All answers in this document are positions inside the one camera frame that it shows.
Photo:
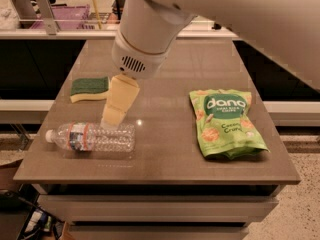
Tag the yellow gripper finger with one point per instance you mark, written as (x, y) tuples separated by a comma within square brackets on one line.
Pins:
[(122, 93)]

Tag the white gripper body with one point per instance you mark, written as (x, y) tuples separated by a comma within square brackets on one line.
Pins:
[(138, 58)]

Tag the clear plastic water bottle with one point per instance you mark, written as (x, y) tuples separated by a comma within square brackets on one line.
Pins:
[(87, 137)]

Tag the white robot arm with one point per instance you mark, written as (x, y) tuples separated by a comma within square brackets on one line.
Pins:
[(285, 31)]

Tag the green yellow sponge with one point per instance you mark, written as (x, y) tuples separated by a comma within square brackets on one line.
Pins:
[(89, 89)]

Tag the purple plastic crate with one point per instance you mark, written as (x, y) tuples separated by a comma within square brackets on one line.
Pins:
[(70, 17)]

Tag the yellow pole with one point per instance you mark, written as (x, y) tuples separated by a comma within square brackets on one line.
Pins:
[(97, 14)]

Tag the green snack chip bag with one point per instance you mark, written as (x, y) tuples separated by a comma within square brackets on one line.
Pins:
[(223, 126)]

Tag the glass railing with metal posts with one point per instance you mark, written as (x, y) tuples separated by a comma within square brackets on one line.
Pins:
[(32, 19)]

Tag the grey drawer cabinet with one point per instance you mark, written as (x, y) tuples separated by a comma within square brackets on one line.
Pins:
[(158, 217)]

